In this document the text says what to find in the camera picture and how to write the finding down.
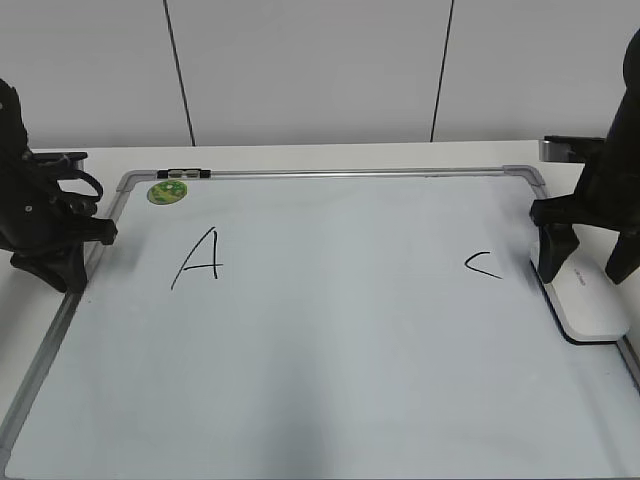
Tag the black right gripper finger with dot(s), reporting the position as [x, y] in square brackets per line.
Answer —
[556, 243]
[624, 259]

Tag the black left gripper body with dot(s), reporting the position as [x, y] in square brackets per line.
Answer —
[43, 210]

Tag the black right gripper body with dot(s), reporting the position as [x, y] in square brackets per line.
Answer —
[606, 195]

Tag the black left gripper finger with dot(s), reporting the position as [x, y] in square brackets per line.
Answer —
[63, 269]

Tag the white whiteboard eraser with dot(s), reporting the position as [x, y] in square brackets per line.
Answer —
[585, 302]

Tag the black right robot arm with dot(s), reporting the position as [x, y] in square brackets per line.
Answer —
[623, 134]

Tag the black and silver board clip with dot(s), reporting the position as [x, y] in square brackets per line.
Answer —
[183, 174]

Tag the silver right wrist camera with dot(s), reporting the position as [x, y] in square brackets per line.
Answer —
[569, 149]

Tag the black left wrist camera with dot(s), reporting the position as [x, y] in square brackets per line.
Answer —
[57, 160]

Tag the white whiteboard with grey frame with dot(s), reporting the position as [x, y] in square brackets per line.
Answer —
[322, 324]

